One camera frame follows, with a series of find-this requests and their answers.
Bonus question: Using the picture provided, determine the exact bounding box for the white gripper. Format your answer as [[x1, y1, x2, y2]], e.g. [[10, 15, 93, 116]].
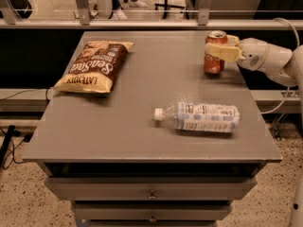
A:
[[205, 35, 269, 71]]

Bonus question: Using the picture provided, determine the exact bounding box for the red coke can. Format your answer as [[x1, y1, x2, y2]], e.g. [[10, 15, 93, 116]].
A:
[[204, 30, 227, 75]]

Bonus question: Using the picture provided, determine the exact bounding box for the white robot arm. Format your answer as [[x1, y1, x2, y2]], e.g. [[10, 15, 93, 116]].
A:
[[205, 36, 303, 120]]

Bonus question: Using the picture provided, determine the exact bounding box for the clear plastic water bottle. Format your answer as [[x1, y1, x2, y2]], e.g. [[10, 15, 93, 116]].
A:
[[153, 102, 240, 133]]

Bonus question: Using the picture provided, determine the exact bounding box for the brown sea salt chip bag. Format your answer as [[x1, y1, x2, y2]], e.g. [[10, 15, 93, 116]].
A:
[[54, 41, 134, 94]]

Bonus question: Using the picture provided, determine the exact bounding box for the grey drawer cabinet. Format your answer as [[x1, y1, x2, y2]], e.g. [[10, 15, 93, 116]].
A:
[[24, 31, 281, 227]]

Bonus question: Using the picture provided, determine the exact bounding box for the lower grey drawer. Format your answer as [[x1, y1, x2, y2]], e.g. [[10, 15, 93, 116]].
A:
[[72, 201, 232, 221]]

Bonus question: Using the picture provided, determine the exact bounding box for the grey drawer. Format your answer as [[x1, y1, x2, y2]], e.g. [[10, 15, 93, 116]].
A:
[[45, 177, 257, 201], [72, 201, 232, 221]]

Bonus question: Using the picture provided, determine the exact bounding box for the upper grey drawer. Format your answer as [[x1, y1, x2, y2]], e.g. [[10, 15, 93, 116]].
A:
[[45, 177, 257, 201]]

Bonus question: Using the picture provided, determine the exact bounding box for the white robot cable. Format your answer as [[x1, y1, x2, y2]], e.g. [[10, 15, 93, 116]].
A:
[[260, 17, 301, 115]]

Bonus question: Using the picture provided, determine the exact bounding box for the metal railing frame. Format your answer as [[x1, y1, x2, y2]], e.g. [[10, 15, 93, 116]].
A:
[[1, 0, 303, 30]]

